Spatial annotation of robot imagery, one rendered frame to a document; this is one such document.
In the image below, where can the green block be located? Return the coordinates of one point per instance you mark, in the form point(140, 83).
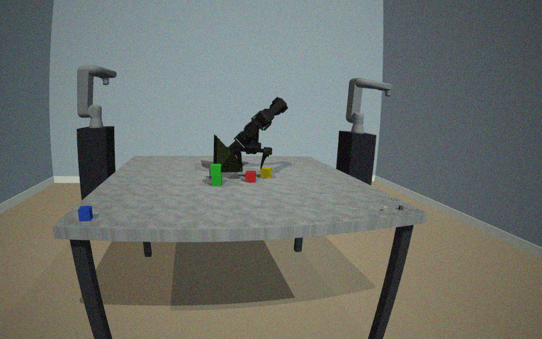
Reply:
point(215, 169)
point(216, 180)

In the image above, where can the red block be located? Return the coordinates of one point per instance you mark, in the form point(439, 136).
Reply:
point(250, 176)

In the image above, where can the blue cube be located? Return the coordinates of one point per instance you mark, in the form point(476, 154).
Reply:
point(85, 213)

